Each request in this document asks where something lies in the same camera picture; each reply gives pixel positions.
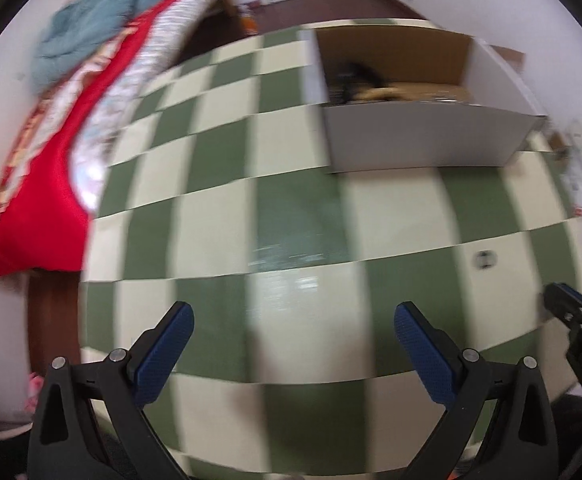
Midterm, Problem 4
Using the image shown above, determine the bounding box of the black bangle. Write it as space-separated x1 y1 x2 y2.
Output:
336 62 387 102

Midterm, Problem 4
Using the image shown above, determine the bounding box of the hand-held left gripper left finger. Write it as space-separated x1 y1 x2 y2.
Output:
27 301 195 480

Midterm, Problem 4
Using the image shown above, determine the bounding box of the red printed blanket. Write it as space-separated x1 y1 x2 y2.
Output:
0 0 222 281

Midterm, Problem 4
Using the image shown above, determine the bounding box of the teal quilt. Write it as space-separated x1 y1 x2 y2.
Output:
30 0 232 96

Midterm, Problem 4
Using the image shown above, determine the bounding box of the brown cardboard box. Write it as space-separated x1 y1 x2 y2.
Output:
491 45 572 161

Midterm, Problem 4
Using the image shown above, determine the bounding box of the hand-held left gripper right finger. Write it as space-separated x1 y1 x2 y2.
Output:
393 301 559 480

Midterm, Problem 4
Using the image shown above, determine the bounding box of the white cardboard box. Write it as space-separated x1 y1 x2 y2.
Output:
298 25 549 175

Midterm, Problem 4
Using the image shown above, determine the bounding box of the green checked tablecloth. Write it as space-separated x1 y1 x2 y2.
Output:
78 17 582 480

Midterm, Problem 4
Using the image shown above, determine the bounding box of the orange drink bottle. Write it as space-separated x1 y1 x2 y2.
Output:
238 5 259 36

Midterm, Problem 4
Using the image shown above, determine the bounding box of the pink patterned cloth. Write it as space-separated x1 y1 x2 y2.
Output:
25 372 48 413

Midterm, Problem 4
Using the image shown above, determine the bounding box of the clear plastic wrapping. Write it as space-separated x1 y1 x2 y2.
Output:
561 120 582 211

